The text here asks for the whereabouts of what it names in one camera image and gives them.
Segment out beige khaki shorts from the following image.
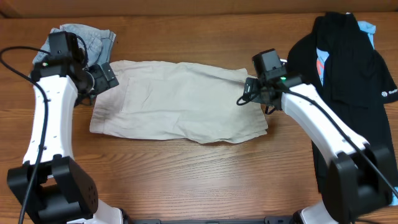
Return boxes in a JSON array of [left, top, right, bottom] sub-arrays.
[[90, 60, 268, 144]]

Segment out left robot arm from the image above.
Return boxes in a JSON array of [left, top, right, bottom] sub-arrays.
[[7, 31, 131, 223]]

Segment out light blue t-shirt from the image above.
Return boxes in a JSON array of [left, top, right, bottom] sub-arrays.
[[316, 12, 398, 207]]

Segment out black polo shirt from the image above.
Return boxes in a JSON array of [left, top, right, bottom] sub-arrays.
[[285, 11, 398, 200]]

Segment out folded light blue jeans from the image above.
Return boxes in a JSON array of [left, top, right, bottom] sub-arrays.
[[50, 24, 116, 67]]

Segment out right black cable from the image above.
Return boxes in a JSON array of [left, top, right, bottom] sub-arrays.
[[236, 83, 398, 224]]

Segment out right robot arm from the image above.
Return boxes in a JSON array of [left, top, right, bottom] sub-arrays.
[[236, 49, 397, 223]]

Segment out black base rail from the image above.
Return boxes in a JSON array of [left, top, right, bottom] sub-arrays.
[[132, 216, 295, 224]]

